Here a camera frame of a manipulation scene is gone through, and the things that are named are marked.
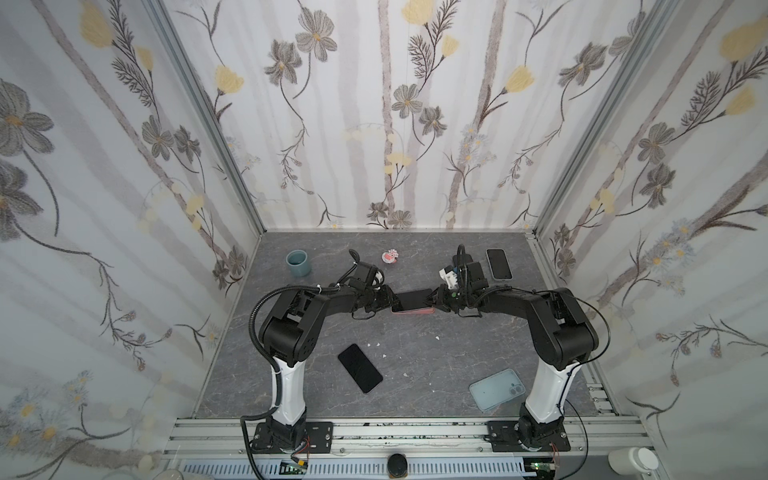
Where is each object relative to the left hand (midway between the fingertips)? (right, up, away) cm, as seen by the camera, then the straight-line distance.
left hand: (393, 294), depth 98 cm
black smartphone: (+6, -2, 0) cm, 6 cm away
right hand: (+8, +1, -4) cm, 9 cm away
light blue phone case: (+40, +10, +13) cm, 43 cm away
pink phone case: (+7, -6, -2) cm, 10 cm away
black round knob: (0, -32, -35) cm, 48 cm away
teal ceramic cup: (-34, +11, +7) cm, 37 cm away
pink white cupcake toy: (-1, +13, +12) cm, 18 cm away
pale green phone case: (+29, -25, -16) cm, 41 cm away
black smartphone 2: (-10, -20, -12) cm, 25 cm away
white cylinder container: (+52, -33, -34) cm, 70 cm away
